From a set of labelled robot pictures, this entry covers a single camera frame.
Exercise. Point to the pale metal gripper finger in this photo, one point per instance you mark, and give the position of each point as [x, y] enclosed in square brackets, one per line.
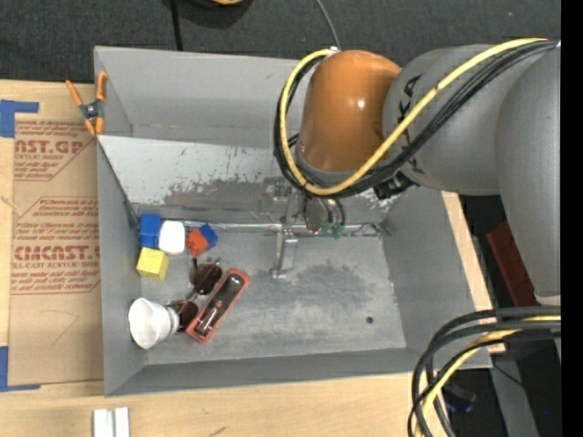
[284, 257]
[289, 207]

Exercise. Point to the grey metal bin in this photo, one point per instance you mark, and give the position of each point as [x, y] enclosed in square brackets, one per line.
[309, 298]

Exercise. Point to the small blue block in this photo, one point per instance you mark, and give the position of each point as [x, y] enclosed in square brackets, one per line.
[210, 234]

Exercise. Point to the brown sunglasses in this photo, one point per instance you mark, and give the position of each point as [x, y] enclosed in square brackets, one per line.
[206, 278]

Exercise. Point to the orange-red block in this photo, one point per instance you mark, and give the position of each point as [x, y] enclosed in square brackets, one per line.
[196, 243]

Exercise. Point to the white block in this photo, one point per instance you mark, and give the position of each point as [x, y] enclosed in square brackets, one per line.
[171, 237]

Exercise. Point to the yellow block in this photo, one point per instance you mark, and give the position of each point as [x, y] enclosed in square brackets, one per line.
[152, 263]

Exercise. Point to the large blue block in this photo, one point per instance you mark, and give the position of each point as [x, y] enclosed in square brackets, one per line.
[149, 230]

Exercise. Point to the brown cardboard board red print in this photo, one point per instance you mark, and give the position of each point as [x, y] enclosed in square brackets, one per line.
[50, 226]

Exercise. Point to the black cylinder on white bracket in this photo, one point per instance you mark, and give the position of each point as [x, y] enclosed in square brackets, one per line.
[389, 187]

